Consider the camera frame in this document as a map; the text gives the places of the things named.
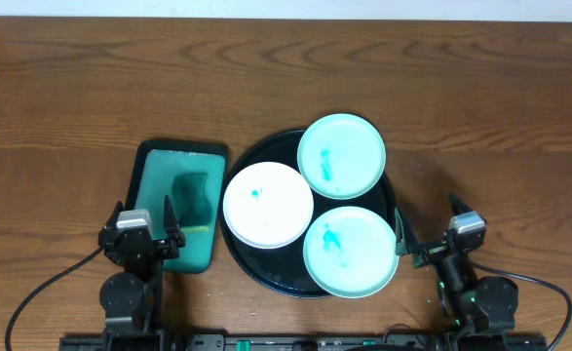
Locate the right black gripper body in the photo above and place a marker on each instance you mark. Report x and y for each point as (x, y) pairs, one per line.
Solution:
(435, 249)

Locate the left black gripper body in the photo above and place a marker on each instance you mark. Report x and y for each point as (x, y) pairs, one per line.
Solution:
(140, 245)

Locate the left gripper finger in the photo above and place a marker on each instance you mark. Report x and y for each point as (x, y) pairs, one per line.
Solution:
(112, 220)
(170, 223)

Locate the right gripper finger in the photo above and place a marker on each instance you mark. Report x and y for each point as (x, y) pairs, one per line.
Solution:
(406, 240)
(458, 206)

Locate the green yellow sponge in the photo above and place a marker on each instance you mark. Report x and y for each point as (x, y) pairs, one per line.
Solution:
(193, 208)

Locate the white plate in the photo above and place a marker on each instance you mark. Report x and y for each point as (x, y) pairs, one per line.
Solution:
(268, 205)

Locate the mint green plate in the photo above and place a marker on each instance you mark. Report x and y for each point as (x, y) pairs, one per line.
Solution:
(341, 156)
(350, 252)

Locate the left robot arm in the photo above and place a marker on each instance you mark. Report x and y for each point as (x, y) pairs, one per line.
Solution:
(132, 299)

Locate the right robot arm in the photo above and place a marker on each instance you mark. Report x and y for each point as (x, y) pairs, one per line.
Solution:
(483, 308)

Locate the black rectangular water tray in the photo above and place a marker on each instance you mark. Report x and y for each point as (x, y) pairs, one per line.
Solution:
(157, 162)

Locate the black round tray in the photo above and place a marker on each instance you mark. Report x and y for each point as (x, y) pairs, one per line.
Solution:
(282, 270)

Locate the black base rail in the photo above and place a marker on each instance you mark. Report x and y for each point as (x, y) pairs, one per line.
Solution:
(218, 342)

